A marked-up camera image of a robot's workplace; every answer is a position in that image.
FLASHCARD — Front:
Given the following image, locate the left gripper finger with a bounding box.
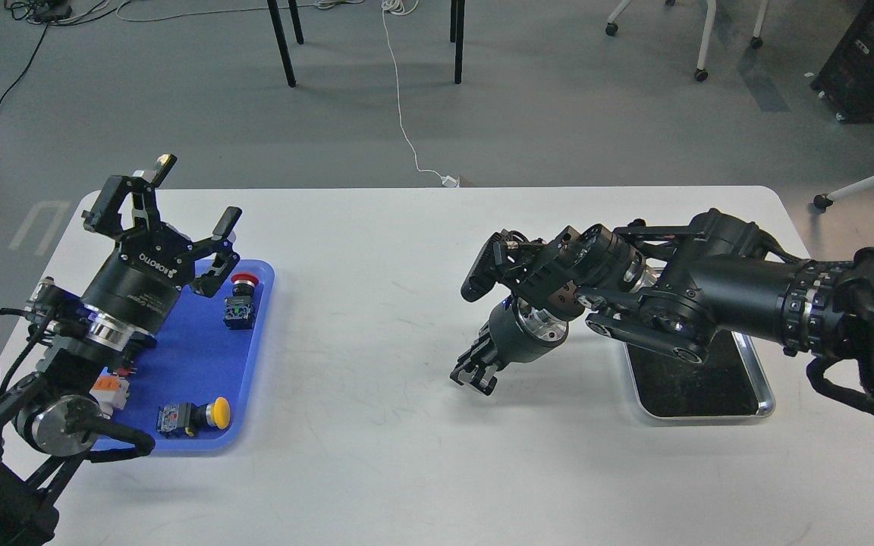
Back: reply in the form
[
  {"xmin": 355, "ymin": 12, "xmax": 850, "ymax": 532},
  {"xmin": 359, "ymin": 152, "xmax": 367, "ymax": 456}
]
[
  {"xmin": 82, "ymin": 154, "xmax": 178, "ymax": 251},
  {"xmin": 188, "ymin": 206, "xmax": 242, "ymax": 297}
]

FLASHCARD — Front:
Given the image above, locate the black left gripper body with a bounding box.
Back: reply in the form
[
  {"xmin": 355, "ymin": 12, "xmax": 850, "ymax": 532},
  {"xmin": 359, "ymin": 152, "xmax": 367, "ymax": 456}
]
[{"xmin": 82, "ymin": 227, "xmax": 194, "ymax": 334}]

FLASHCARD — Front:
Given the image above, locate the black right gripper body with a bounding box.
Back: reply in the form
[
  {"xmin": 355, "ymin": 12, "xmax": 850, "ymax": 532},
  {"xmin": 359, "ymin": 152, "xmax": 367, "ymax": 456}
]
[{"xmin": 488, "ymin": 297, "xmax": 569, "ymax": 369}]

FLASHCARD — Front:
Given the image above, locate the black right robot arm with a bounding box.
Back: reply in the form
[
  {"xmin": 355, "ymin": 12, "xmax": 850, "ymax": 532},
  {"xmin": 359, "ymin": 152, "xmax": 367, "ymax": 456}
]
[{"xmin": 450, "ymin": 209, "xmax": 874, "ymax": 415}]

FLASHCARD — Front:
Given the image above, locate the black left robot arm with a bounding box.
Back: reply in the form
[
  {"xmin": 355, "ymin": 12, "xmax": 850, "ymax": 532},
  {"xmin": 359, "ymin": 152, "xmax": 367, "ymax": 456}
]
[{"xmin": 0, "ymin": 153, "xmax": 241, "ymax": 545}]

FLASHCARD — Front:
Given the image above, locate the blue plastic tray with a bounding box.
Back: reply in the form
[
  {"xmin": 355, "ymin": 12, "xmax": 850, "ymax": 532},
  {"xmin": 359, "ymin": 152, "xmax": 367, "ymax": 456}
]
[{"xmin": 112, "ymin": 259, "xmax": 276, "ymax": 457}]

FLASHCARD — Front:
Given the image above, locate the silver metal tray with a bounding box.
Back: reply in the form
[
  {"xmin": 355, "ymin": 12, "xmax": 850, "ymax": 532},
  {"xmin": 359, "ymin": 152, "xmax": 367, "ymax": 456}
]
[{"xmin": 625, "ymin": 331, "xmax": 775, "ymax": 424}]

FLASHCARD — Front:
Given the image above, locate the black table leg left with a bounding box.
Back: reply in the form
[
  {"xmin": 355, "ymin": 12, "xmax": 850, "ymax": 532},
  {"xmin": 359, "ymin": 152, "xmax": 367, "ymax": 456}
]
[{"xmin": 265, "ymin": 0, "xmax": 304, "ymax": 89}]

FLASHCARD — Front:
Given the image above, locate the black table leg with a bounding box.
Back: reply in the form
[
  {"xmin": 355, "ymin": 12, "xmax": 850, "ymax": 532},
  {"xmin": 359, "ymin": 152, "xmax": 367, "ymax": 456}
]
[
  {"xmin": 448, "ymin": 0, "xmax": 466, "ymax": 84},
  {"xmin": 265, "ymin": 0, "xmax": 304, "ymax": 89}
]

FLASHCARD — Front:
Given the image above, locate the white office chair base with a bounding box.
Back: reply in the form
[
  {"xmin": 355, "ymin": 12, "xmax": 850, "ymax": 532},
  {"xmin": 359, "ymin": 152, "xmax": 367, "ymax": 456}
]
[{"xmin": 605, "ymin": 0, "xmax": 772, "ymax": 82}]

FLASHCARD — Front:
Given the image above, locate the black table leg right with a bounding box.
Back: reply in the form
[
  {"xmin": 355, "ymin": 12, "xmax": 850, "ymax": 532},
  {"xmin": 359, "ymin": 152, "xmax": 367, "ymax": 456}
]
[{"xmin": 448, "ymin": 0, "xmax": 466, "ymax": 84}]

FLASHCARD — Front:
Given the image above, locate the red push button switch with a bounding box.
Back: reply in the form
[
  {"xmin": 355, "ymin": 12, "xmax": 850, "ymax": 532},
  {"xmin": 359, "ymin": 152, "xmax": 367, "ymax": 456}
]
[{"xmin": 223, "ymin": 271, "xmax": 259, "ymax": 331}]

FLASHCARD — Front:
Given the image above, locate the orange grey button switch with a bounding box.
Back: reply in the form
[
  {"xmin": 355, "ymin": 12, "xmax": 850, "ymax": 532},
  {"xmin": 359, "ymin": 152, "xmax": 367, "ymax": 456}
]
[{"xmin": 90, "ymin": 372, "xmax": 130, "ymax": 419}]

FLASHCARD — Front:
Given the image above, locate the yellow push button switch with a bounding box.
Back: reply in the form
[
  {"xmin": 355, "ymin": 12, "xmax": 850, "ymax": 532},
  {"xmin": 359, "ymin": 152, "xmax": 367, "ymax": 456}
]
[{"xmin": 156, "ymin": 397, "xmax": 231, "ymax": 438}]

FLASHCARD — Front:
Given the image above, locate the white power cable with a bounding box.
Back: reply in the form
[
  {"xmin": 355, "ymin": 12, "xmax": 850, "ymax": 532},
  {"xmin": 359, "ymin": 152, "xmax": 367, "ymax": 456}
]
[{"xmin": 316, "ymin": 0, "xmax": 461, "ymax": 189}]

